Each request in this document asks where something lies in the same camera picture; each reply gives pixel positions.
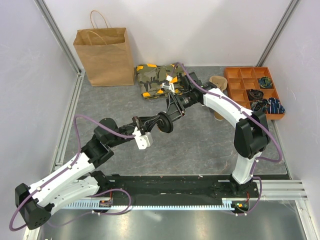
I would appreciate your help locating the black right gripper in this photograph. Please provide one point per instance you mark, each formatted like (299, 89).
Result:
(173, 108)

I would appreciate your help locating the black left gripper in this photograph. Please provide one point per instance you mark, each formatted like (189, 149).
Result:
(144, 122)

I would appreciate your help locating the black plastic cup lid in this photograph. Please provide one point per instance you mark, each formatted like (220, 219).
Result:
(164, 123)

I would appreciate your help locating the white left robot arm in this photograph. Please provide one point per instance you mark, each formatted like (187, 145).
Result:
(79, 177)

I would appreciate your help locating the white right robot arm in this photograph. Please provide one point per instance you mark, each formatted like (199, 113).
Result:
(250, 139)

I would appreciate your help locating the camouflage folded cloth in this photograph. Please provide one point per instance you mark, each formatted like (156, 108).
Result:
(150, 78)

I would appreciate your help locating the cardboard cup carrier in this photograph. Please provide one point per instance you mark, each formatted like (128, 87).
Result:
(220, 81)

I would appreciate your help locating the orange compartment tray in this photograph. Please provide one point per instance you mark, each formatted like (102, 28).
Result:
(254, 88)

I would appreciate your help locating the dark brown rolled sock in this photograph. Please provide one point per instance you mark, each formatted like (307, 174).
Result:
(254, 94)

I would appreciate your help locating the brown paper bag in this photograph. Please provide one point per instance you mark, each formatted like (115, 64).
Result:
(106, 55)

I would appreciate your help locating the grey patterned rolled sock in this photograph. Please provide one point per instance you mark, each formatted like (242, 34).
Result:
(260, 105)

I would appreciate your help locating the green blue rolled sock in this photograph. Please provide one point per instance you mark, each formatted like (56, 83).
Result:
(265, 82)

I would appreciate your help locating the blue striped rolled sock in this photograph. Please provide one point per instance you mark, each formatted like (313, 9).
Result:
(275, 106)

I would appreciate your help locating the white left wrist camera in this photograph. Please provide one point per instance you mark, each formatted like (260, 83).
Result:
(143, 141)

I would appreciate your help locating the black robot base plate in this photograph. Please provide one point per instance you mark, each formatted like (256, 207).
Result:
(170, 189)

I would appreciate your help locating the white slotted cable duct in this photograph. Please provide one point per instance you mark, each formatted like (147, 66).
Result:
(90, 204)

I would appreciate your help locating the aluminium frame rail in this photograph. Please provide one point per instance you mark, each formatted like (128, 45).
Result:
(280, 190)

